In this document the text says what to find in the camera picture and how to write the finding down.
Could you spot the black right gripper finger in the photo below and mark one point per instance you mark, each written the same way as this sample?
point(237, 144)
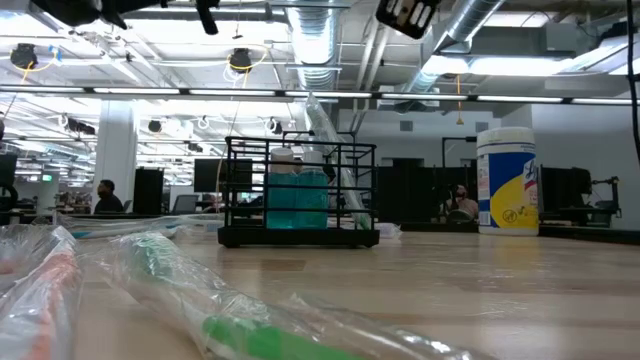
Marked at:
point(407, 17)

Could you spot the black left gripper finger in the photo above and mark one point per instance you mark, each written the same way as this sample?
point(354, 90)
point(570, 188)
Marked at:
point(206, 17)

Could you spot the blue mouthwash bottle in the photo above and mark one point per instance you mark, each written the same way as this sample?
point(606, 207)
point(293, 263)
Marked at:
point(281, 200)
point(312, 200)

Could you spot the white toothbrush pair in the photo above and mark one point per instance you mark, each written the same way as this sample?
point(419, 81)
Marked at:
point(387, 230)

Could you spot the blue toothbrush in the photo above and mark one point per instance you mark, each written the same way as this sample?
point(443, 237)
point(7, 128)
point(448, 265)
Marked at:
point(125, 227)

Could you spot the orange toothbrush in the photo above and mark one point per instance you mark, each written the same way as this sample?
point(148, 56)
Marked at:
point(7, 265)
point(50, 300)

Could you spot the black bar with strip lights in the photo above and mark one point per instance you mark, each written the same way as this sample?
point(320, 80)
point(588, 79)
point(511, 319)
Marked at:
point(135, 91)

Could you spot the black monitor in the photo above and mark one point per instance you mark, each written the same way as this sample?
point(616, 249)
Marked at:
point(222, 175)

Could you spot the black partition panel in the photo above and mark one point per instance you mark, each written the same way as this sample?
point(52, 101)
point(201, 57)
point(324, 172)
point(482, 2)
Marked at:
point(410, 192)

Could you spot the black cabinet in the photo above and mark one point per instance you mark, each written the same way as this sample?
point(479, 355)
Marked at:
point(148, 190)

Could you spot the person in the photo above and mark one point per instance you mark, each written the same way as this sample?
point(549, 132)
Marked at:
point(464, 205)
point(107, 200)

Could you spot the white blue yellow wipes canister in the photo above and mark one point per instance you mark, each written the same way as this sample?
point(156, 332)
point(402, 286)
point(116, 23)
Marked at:
point(507, 185)

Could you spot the silver ventilation duct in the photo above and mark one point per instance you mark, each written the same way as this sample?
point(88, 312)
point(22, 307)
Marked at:
point(465, 20)
point(315, 45)

